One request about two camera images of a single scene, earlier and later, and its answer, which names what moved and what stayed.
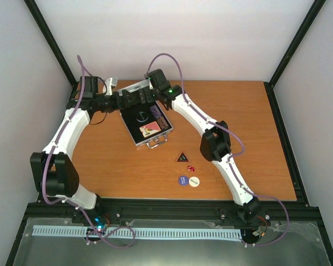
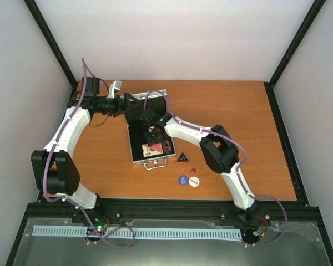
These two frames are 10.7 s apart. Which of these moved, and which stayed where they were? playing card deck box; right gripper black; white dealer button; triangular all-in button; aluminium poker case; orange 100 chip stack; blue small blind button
Moved: orange 100 chip stack; aluminium poker case; right gripper black; playing card deck box
Stayed: blue small blind button; white dealer button; triangular all-in button
